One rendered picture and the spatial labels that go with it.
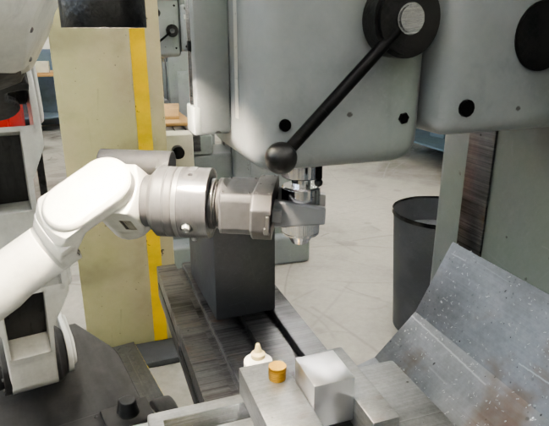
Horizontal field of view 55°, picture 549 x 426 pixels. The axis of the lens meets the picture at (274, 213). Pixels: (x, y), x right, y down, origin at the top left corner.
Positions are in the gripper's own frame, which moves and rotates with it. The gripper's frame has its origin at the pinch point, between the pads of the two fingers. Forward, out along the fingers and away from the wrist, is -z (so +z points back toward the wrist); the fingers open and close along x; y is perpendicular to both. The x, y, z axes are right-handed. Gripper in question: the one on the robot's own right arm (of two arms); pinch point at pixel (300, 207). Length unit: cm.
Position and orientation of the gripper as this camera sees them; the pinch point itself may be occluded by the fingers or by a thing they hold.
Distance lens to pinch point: 65.0
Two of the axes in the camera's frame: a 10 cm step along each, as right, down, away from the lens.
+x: 0.9, -3.2, 9.4
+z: -10.0, -0.4, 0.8
